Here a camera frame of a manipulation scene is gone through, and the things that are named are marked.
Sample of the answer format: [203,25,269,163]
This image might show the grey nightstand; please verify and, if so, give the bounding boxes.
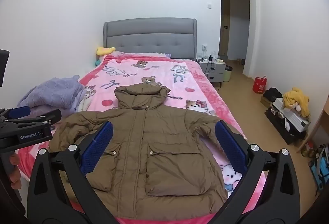
[197,58,227,89]

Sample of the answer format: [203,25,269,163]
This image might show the wooden door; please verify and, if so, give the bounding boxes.
[220,0,230,56]

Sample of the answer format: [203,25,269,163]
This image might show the white suitcase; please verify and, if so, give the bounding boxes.
[272,97,310,133]

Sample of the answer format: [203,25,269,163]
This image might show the black suitcase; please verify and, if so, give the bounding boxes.
[265,107,307,145]

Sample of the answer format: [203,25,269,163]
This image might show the purple knitted blanket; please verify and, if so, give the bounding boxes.
[17,75,85,114]

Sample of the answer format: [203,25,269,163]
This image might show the black bag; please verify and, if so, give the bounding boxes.
[263,87,283,101]

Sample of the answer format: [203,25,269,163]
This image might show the pale green trash bin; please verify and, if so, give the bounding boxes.
[222,66,233,82]

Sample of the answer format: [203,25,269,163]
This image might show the brown puffer jacket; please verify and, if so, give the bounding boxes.
[48,83,229,221]

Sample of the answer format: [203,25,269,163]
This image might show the pink printed blanket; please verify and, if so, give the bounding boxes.
[14,53,268,224]

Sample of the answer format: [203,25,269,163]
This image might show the blue backpack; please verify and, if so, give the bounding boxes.
[310,144,329,192]

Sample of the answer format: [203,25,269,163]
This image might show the yellow plush toy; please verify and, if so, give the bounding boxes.
[96,46,116,56]

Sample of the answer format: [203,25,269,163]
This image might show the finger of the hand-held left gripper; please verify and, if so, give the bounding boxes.
[0,106,31,122]
[0,109,62,133]

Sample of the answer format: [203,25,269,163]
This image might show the person's left hand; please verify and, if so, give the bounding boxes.
[8,154,23,190]

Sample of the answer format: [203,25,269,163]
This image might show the grey upholstered headboard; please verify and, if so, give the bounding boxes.
[103,17,197,61]

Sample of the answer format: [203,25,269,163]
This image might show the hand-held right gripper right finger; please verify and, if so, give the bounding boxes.
[211,120,301,224]

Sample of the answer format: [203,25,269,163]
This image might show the red shopping bag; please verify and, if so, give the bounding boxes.
[252,75,268,93]

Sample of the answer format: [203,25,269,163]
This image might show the yellow plush doll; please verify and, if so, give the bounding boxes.
[283,87,311,118]

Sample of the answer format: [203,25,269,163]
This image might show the cream quilt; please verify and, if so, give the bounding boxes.
[76,99,89,113]

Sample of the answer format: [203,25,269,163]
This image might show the cardboard box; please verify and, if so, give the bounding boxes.
[260,95,274,108]

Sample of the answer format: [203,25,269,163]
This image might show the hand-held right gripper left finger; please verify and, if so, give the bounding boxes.
[27,121,121,224]

